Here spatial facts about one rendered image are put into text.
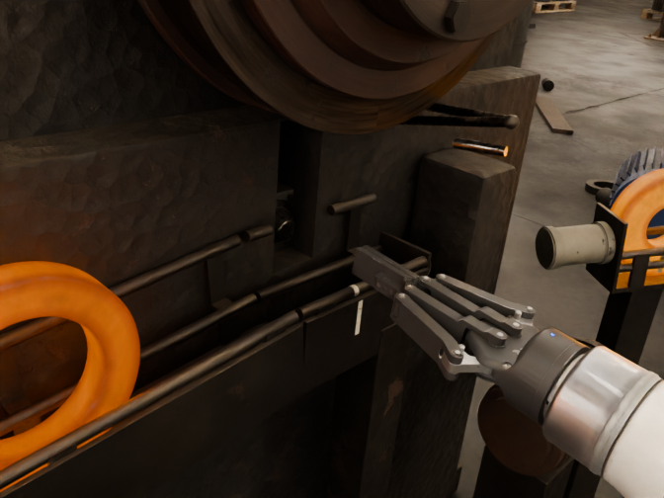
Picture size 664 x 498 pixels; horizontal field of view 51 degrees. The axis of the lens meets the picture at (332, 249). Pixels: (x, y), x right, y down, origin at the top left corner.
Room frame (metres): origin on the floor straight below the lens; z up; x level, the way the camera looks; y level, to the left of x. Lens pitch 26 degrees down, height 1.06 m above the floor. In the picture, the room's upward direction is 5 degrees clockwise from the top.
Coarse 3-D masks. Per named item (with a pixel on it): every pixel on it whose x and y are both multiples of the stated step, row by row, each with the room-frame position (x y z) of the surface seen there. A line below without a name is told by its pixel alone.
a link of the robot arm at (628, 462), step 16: (656, 384) 0.43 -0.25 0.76; (656, 400) 0.42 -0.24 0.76; (640, 416) 0.41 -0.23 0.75; (656, 416) 0.41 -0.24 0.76; (624, 432) 0.40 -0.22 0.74; (640, 432) 0.40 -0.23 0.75; (656, 432) 0.40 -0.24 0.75; (624, 448) 0.40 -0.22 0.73; (640, 448) 0.39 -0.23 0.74; (656, 448) 0.39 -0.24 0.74; (608, 464) 0.40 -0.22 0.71; (624, 464) 0.39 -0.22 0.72; (640, 464) 0.39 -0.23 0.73; (656, 464) 0.38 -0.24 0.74; (608, 480) 0.41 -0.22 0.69; (624, 480) 0.39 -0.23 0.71; (640, 480) 0.38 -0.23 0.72; (656, 480) 0.37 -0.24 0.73; (624, 496) 0.40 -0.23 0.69; (640, 496) 0.38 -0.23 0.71; (656, 496) 0.37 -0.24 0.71
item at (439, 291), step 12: (432, 288) 0.58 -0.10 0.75; (444, 288) 0.58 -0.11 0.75; (444, 300) 0.57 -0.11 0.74; (456, 300) 0.56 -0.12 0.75; (468, 300) 0.57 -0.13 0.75; (468, 312) 0.55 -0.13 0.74; (480, 312) 0.54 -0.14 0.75; (492, 312) 0.54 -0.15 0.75; (504, 324) 0.53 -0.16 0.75; (516, 324) 0.53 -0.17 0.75
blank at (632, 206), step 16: (656, 176) 0.91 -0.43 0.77; (624, 192) 0.92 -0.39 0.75; (640, 192) 0.90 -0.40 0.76; (656, 192) 0.90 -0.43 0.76; (624, 208) 0.89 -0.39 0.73; (640, 208) 0.89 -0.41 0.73; (656, 208) 0.90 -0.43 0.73; (640, 224) 0.90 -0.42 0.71; (640, 240) 0.90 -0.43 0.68; (656, 240) 0.93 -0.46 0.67; (656, 256) 0.90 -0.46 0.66; (656, 272) 0.91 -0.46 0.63
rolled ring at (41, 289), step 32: (0, 288) 0.40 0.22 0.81; (32, 288) 0.41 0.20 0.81; (64, 288) 0.43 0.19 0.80; (96, 288) 0.45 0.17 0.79; (0, 320) 0.40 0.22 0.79; (96, 320) 0.45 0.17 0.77; (128, 320) 0.47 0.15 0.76; (96, 352) 0.46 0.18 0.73; (128, 352) 0.47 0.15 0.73; (96, 384) 0.45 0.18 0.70; (128, 384) 0.46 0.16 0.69; (64, 416) 0.44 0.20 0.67; (96, 416) 0.44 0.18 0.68; (0, 448) 0.41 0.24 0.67; (32, 448) 0.41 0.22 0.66
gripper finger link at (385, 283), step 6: (378, 276) 0.60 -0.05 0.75; (384, 276) 0.60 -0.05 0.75; (378, 282) 0.59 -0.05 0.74; (384, 282) 0.59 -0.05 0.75; (390, 282) 0.59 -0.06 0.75; (396, 282) 0.59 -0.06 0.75; (378, 288) 0.59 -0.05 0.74; (384, 288) 0.59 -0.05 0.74; (390, 288) 0.58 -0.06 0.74; (396, 288) 0.58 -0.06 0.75; (384, 294) 0.59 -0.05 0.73; (390, 294) 0.58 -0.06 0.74; (396, 306) 0.55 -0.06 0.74; (396, 312) 0.55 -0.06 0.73
